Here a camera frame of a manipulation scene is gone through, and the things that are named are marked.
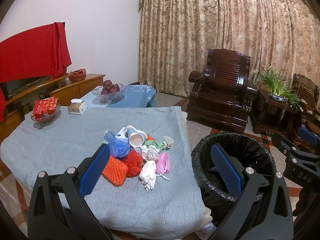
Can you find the pink foam net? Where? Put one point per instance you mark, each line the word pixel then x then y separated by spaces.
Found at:
pixel 163 165

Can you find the blue plastic bag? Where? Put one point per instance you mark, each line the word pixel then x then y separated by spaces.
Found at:
pixel 118 148

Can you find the tissue box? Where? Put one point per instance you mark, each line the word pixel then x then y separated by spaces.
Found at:
pixel 77 107

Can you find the green potted plant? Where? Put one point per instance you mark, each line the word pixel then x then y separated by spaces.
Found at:
pixel 278 89

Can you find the red cloth over television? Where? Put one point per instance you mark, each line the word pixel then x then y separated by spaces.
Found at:
pixel 37 52

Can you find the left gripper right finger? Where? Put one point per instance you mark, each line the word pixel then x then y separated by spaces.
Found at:
pixel 262 209

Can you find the red plastic bag on cabinet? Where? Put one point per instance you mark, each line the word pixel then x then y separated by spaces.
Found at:
pixel 77 75

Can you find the grey-blue tablecloth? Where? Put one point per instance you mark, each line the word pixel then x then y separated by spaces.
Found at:
pixel 63 162

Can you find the red plastic bag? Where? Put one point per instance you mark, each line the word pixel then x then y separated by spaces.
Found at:
pixel 77 75
pixel 134 163

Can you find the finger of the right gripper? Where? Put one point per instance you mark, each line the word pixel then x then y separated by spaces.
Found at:
pixel 308 136

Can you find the floral beige curtain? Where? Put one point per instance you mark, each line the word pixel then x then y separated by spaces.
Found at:
pixel 175 36

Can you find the red snack packet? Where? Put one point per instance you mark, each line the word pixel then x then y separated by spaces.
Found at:
pixel 45 106

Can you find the green rubber glove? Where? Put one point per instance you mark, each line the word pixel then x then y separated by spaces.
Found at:
pixel 166 143

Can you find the wooden TV cabinet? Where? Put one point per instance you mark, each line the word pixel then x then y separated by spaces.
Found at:
pixel 61 88

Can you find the orange foam net sleeve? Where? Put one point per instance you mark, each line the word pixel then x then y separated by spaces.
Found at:
pixel 115 171

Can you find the orange foam net in pile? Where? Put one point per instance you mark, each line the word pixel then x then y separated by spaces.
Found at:
pixel 150 138

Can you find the white tissue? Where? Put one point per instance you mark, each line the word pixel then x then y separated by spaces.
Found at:
pixel 148 152

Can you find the white blue paper cup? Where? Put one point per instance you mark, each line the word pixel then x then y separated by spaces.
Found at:
pixel 136 138

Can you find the red apples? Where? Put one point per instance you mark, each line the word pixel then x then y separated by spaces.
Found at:
pixel 109 87

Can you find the dark wooden armchair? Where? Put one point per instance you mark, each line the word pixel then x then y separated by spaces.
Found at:
pixel 222 93
pixel 306 89

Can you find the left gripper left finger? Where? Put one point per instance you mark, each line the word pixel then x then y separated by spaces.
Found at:
pixel 58 209

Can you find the blue cover on side table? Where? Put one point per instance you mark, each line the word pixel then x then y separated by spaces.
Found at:
pixel 136 96

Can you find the small glass dish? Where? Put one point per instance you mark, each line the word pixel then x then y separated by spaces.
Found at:
pixel 46 118

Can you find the dark wooden side table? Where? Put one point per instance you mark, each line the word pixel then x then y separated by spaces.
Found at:
pixel 271 116

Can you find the alcohol pads box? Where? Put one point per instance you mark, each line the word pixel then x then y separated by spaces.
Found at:
pixel 122 135

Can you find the white glove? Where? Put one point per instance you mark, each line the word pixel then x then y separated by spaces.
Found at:
pixel 148 175

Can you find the black trash bin with bag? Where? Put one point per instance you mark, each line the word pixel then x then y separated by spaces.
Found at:
pixel 218 161

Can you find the glass fruit bowl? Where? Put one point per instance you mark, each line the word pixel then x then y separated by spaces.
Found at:
pixel 110 97

